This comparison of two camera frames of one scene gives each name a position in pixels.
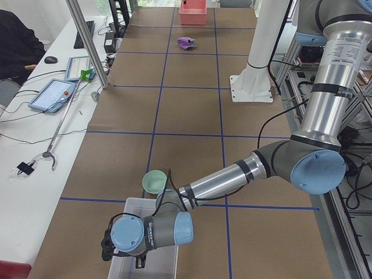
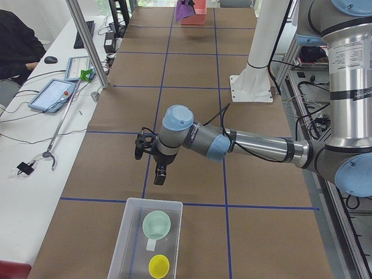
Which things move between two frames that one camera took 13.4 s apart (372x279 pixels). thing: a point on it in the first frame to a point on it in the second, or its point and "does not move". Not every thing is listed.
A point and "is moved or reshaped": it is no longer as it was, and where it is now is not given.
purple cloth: x=186 y=43 to x=184 y=8
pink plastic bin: x=193 y=12 does not move
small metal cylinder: x=95 y=96 does not move
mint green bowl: x=154 y=181 is moved or reshaped
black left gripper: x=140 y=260 to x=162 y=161
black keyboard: x=90 y=25 does not move
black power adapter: x=110 y=45 does not move
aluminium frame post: x=89 y=43 does not move
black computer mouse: x=50 y=60 does not move
